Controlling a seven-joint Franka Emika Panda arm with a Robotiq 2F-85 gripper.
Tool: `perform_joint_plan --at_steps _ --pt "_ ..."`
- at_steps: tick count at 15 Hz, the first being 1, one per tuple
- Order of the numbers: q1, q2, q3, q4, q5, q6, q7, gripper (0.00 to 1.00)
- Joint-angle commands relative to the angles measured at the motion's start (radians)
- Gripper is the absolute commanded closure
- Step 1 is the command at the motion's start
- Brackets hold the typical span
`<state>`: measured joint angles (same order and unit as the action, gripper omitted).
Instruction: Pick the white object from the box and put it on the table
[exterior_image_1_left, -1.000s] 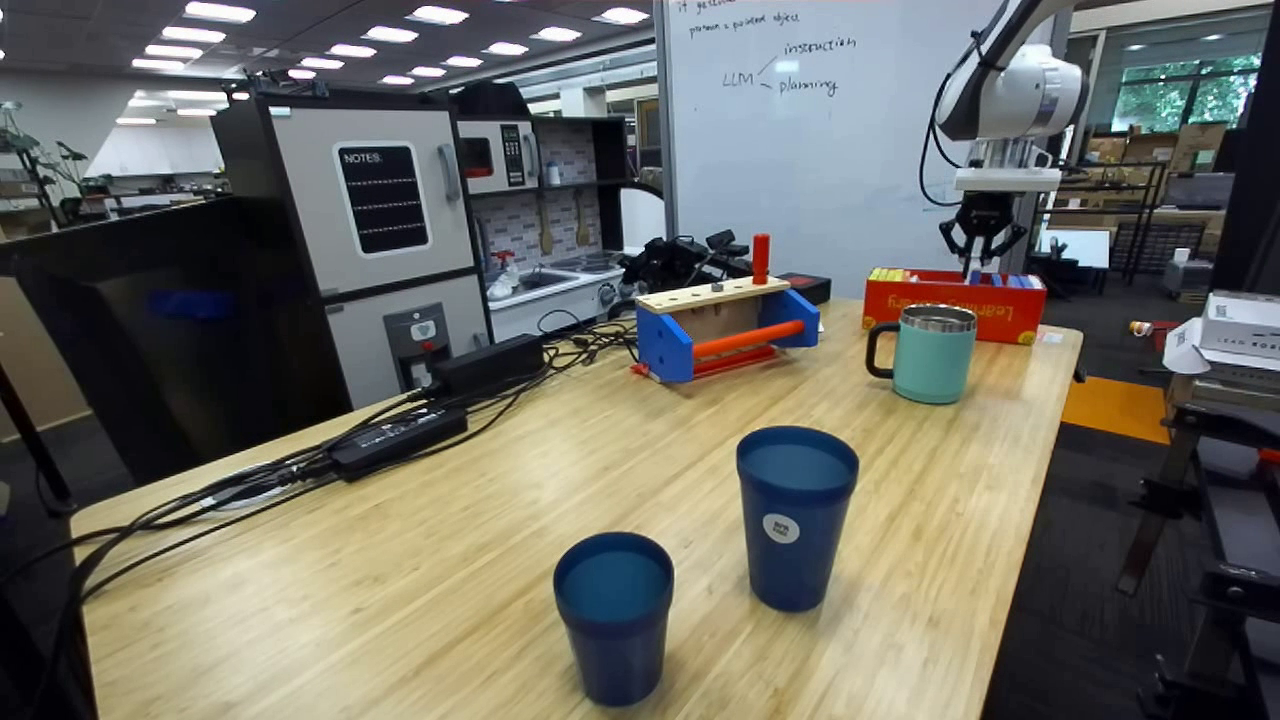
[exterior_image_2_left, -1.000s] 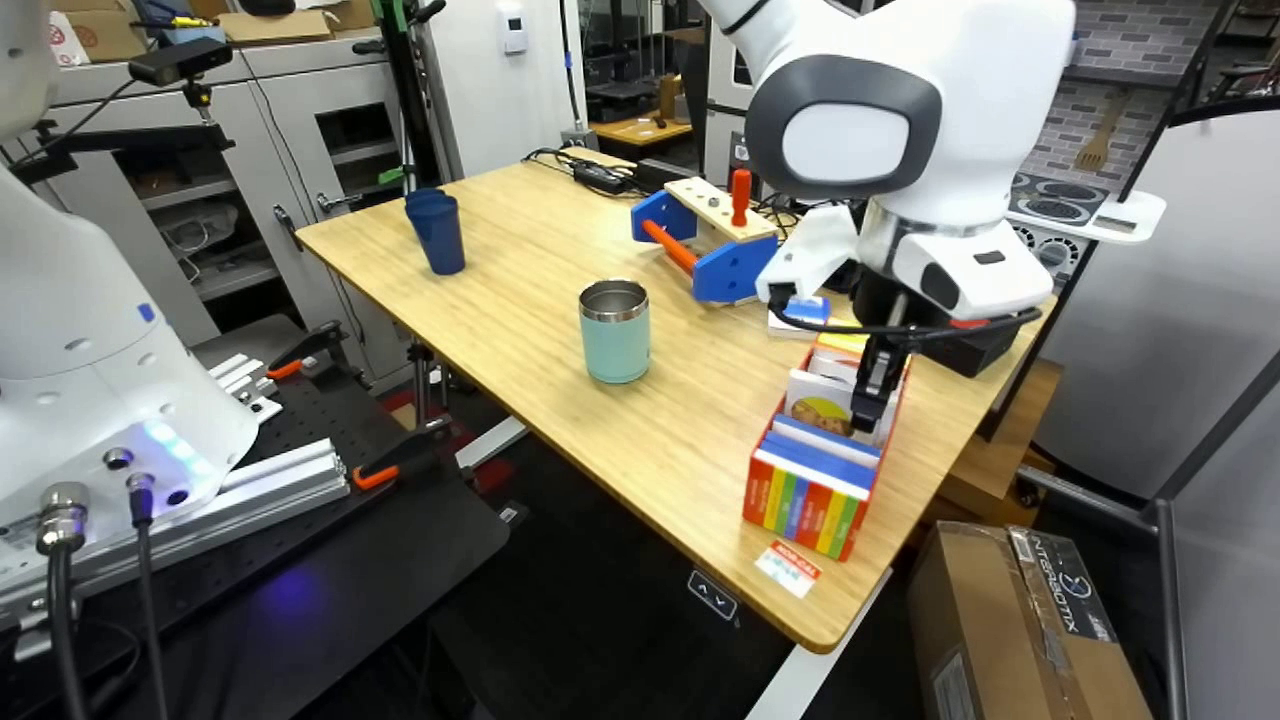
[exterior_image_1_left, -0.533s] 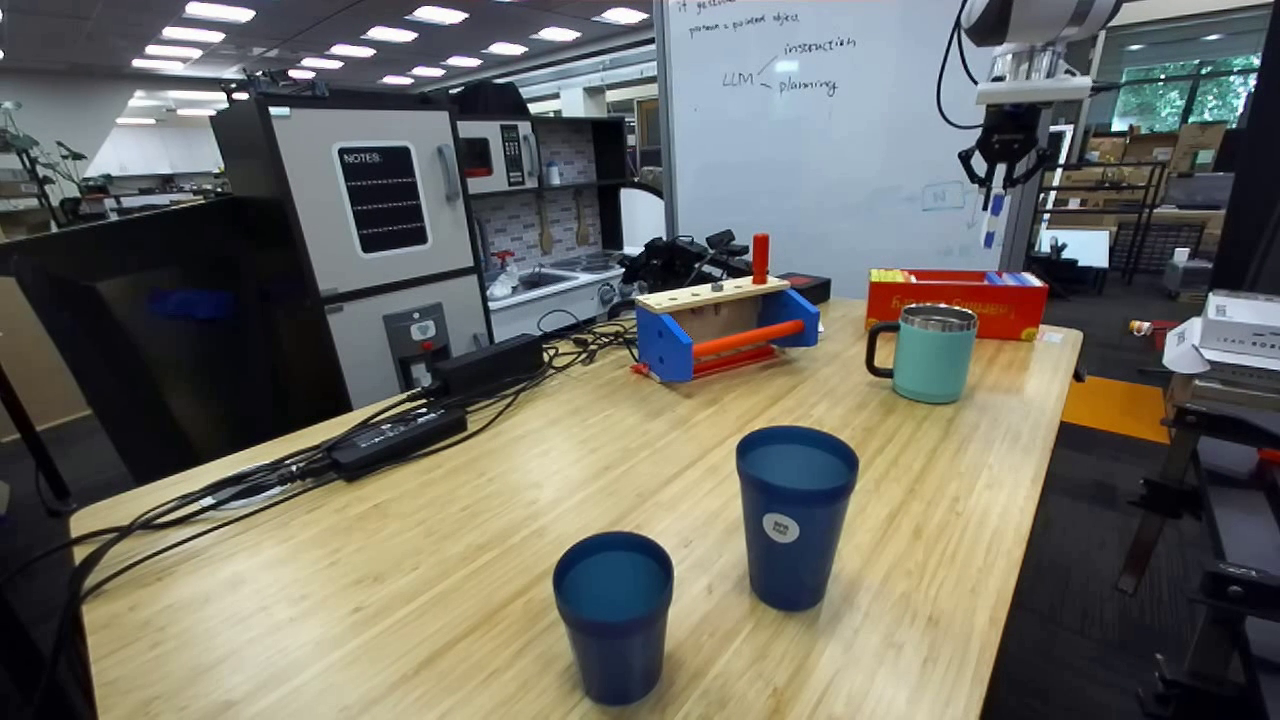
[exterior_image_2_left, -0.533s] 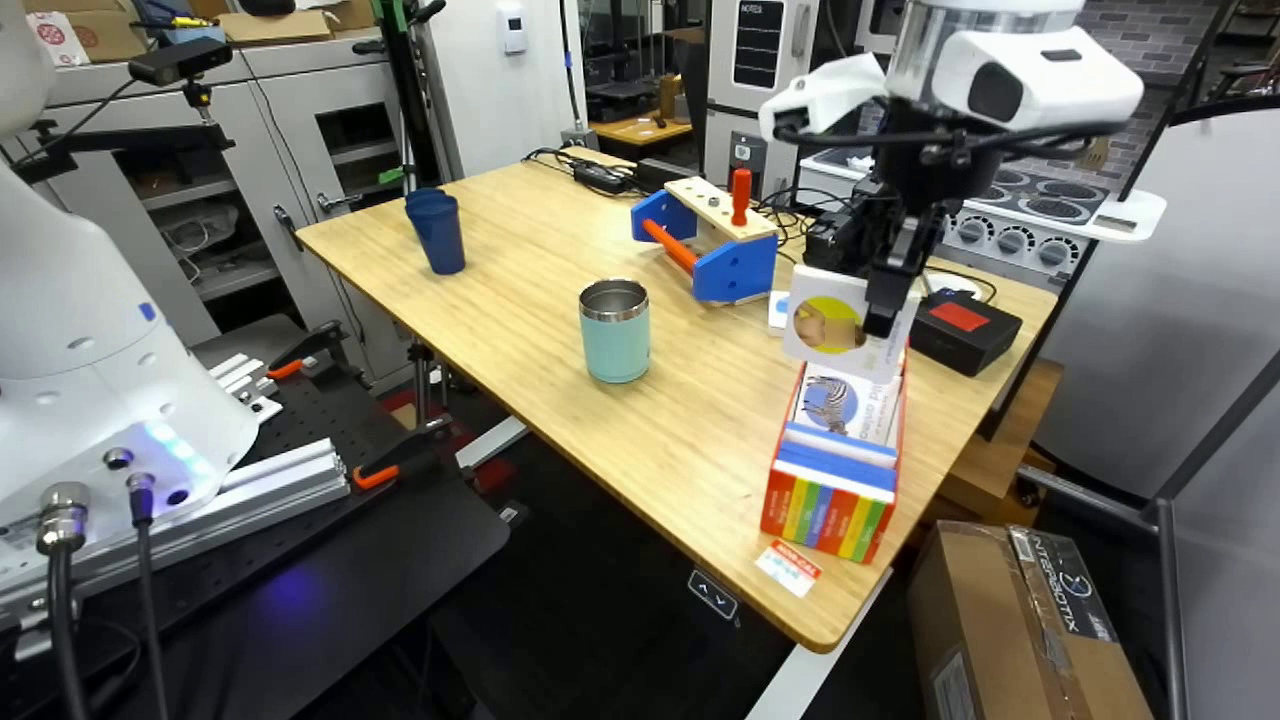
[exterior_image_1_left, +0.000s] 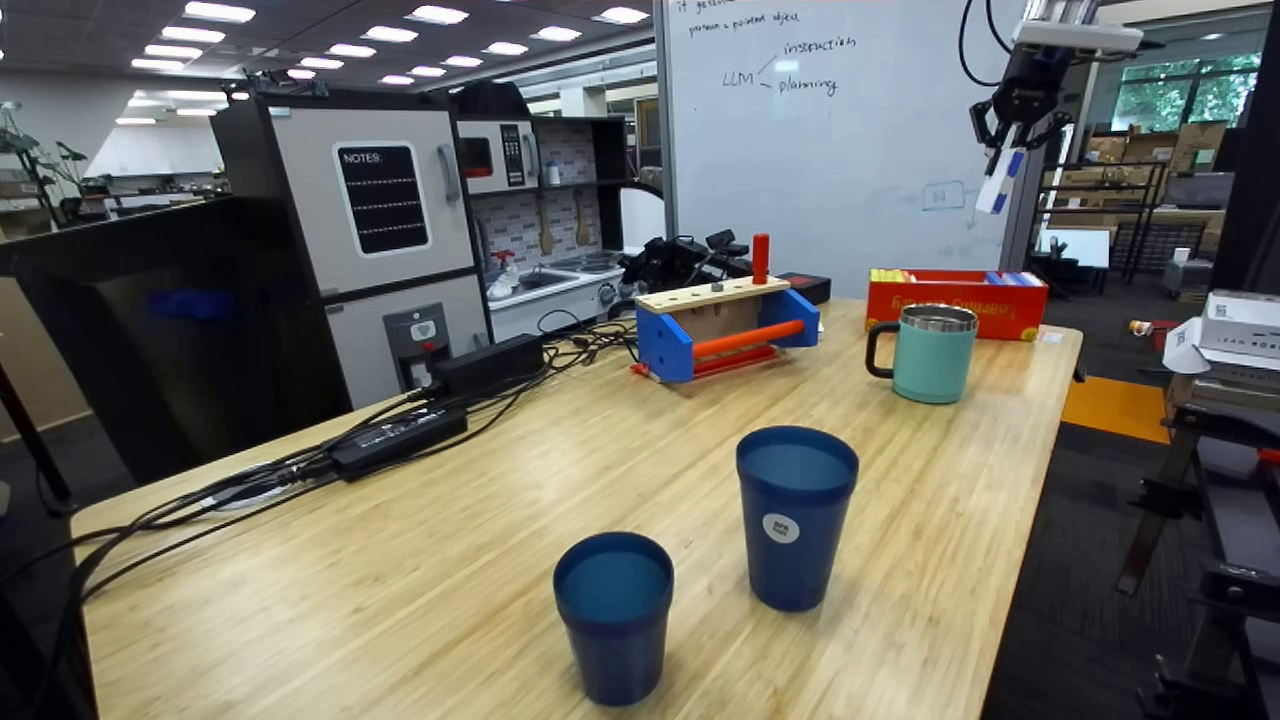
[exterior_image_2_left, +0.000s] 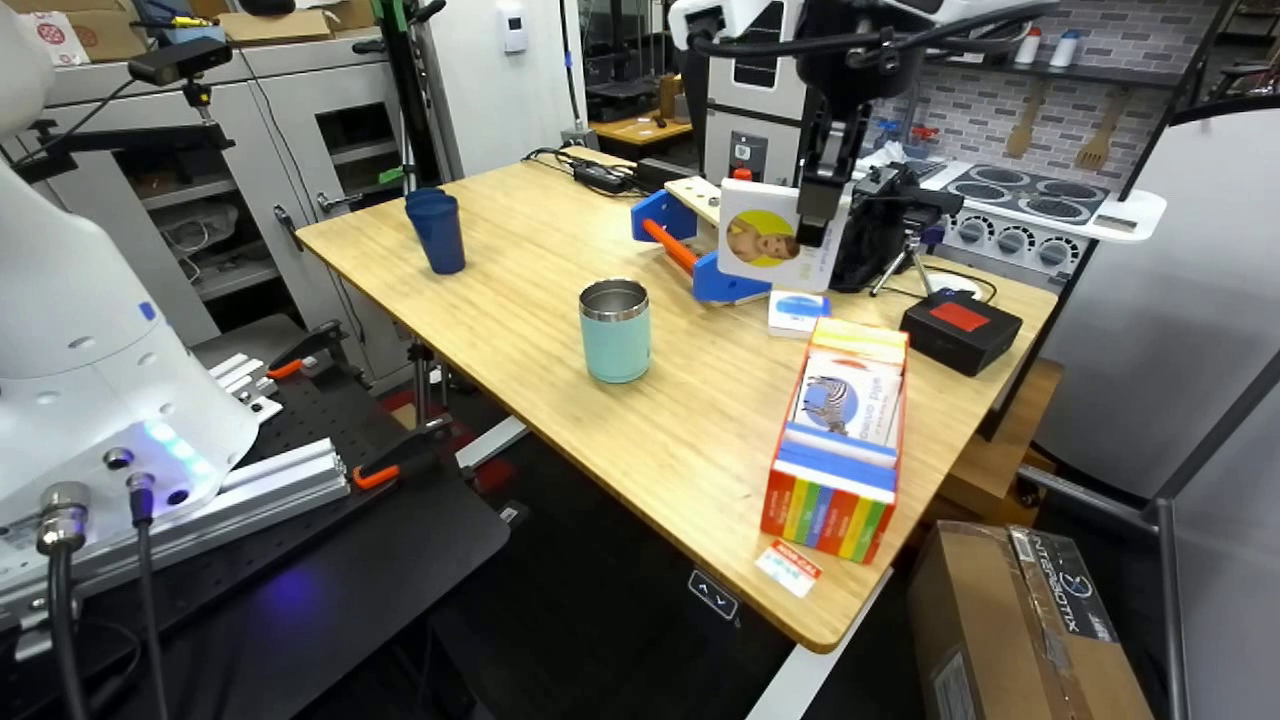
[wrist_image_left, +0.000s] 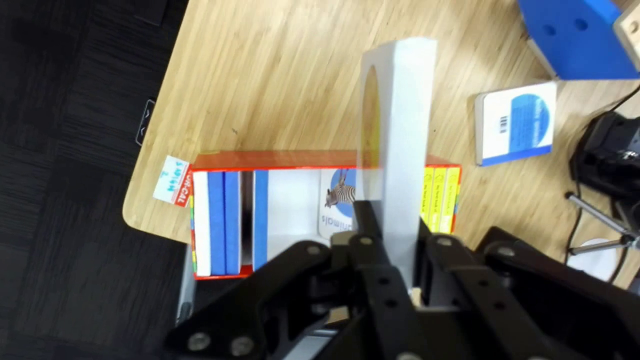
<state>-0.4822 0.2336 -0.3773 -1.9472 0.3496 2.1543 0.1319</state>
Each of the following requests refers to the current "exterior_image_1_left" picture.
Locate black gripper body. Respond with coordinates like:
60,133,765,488
992,46,1077,114

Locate red book box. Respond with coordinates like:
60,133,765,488
862,264,1050,344

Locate black box red top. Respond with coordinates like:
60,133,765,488
775,266,834,308

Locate white box device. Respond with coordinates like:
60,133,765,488
1157,284,1280,380

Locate whiteboard panel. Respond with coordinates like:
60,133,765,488
652,0,1035,303

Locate teal steel mug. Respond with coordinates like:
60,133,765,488
862,298,979,407

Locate orange floor mat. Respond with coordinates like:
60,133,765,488
1060,372,1181,448

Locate black equipment pile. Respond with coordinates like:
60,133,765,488
620,223,761,292

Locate wooden toy bench blue ends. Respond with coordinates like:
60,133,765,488
627,270,822,390

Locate tiled toy kitchen back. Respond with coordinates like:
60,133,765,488
450,110,630,274

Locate black metal stand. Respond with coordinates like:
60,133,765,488
1117,396,1280,720

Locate blue plastic cup with sticker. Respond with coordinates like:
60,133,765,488
731,422,862,615

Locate black power adapter brick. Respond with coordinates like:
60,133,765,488
427,329,548,399

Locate white grey cabinet machine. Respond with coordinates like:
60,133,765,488
213,92,495,412

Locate plain blue plastic cup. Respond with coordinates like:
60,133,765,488
550,526,678,710

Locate large black panel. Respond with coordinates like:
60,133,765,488
0,195,351,488

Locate black tripod leg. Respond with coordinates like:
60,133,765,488
0,365,103,720

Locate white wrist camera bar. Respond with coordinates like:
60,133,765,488
1007,11,1148,59

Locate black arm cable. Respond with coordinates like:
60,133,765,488
953,0,1021,95

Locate tangled black cable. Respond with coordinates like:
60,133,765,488
534,314,645,380

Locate black power strip with cables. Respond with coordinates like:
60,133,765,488
329,396,473,478

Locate black power cable bundle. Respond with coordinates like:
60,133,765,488
63,445,343,596

